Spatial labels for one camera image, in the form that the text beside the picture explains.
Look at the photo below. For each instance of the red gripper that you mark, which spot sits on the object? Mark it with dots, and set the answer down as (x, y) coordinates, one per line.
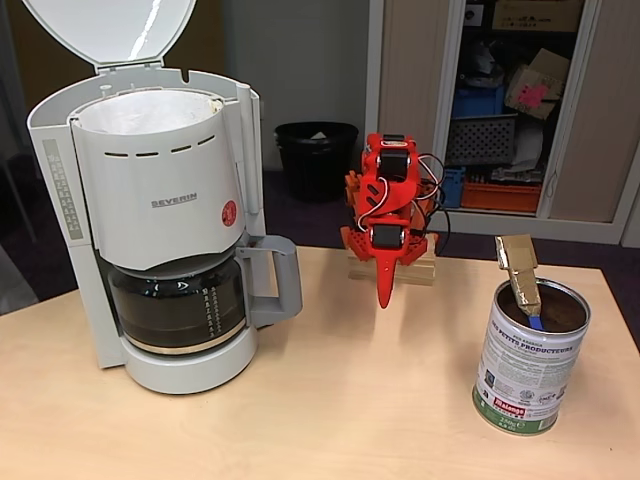
(386, 236)

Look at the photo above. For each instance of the red robot arm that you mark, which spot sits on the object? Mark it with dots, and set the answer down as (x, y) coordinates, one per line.
(390, 200)

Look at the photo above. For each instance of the white coffee tin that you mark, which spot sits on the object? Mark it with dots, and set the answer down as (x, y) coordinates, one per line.
(525, 370)

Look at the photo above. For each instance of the white drip coffee maker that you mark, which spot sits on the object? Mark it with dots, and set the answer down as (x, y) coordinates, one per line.
(150, 170)

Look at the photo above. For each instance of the white paper coffee filter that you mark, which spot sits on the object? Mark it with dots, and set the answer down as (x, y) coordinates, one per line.
(150, 112)

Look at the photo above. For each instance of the white plastic coffee maker lid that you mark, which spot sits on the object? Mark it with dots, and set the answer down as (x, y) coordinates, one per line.
(100, 25)

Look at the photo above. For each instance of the wooden base block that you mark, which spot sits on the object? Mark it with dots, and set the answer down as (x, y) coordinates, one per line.
(415, 275)

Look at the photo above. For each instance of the orange clamp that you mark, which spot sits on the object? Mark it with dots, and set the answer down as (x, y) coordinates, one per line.
(352, 192)

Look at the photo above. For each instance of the small blue plastic crate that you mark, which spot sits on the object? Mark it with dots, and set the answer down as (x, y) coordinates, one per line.
(452, 187)

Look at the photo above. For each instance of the black trash bin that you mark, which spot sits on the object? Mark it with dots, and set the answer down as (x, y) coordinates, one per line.
(310, 165)

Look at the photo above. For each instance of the orange plastic crate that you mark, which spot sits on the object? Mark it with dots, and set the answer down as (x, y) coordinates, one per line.
(500, 197)

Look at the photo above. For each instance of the grey perforated metal basket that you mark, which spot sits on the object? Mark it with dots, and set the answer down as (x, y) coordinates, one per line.
(480, 140)

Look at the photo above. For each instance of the white paper sheets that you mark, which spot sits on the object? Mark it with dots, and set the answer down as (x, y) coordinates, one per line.
(530, 145)

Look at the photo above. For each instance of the large blue plastic crate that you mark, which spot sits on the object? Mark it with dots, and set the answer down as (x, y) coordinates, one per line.
(475, 102)

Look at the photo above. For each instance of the beige open storage cabinet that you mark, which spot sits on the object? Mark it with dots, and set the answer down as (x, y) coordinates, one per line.
(410, 75)

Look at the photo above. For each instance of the cardboard box pink sticker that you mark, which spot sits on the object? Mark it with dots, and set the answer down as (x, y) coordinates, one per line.
(530, 92)

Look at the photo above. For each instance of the brown cardboard box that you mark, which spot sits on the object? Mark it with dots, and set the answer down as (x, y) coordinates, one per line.
(540, 15)

